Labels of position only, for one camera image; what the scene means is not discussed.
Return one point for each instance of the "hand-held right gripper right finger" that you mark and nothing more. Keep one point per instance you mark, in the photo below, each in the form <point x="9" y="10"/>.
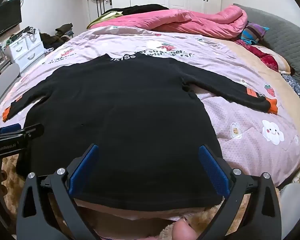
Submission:
<point x="213" y="172"/>

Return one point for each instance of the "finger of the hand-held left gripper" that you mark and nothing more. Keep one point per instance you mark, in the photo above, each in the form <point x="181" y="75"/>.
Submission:
<point x="32" y="131"/>
<point x="7" y="128"/>

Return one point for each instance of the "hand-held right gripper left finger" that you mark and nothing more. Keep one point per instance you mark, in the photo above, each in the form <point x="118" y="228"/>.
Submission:
<point x="83" y="171"/>

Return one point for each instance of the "black sweater with orange cuffs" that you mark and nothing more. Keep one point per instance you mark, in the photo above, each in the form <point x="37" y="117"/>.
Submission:
<point x="120" y="117"/>

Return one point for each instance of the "black clothes pile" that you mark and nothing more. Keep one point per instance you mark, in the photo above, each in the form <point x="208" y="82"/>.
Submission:
<point x="51" y="40"/>

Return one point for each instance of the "olive clothes pile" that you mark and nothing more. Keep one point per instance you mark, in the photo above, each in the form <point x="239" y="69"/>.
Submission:
<point x="64" y="28"/>

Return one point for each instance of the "person's right hand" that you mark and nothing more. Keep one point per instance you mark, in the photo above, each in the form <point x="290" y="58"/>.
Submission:
<point x="185" y="231"/>

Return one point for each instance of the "pale grey chair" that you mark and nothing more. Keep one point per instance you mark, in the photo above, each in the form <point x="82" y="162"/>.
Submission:
<point x="3" y="85"/>

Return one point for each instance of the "brown plush blanket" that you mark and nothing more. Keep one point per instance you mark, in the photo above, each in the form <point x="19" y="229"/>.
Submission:
<point x="11" y="192"/>

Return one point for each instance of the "pink strawberry print bedsheet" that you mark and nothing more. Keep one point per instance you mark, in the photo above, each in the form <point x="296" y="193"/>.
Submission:
<point x="222" y="115"/>

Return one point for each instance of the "white drawer cabinet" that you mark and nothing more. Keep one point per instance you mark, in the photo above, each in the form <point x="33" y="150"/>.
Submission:
<point x="27" y="52"/>

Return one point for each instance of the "tan bed sheet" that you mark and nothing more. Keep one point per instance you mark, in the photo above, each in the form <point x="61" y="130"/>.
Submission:
<point x="265" y="77"/>

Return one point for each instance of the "blue floral cloth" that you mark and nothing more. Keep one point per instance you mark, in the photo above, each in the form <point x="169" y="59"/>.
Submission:
<point x="297" y="90"/>

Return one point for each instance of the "red cloth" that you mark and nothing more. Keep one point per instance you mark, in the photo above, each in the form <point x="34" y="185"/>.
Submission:
<point x="267" y="60"/>

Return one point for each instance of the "cream pillow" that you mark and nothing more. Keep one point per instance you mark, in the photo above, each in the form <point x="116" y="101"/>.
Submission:
<point x="281" y="60"/>

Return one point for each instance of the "green cloth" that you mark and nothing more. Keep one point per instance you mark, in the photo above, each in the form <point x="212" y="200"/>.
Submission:
<point x="102" y="19"/>

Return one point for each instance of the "white door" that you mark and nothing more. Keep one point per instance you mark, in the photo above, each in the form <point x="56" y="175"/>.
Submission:
<point x="92" y="10"/>

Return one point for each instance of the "striped multicolour pillow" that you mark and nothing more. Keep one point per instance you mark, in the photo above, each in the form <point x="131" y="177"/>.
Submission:
<point x="252" y="33"/>

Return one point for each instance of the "pink quilt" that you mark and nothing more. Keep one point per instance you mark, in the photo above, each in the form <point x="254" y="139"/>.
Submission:
<point x="190" y="22"/>

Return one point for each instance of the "grey quilted headboard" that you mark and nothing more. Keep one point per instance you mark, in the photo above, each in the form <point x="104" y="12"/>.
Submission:
<point x="285" y="37"/>

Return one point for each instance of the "black clothing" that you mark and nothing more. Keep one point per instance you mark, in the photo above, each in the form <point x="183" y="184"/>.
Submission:
<point x="140" y="9"/>

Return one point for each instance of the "black wall television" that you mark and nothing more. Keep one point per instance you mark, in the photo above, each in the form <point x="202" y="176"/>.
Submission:
<point x="5" y="20"/>

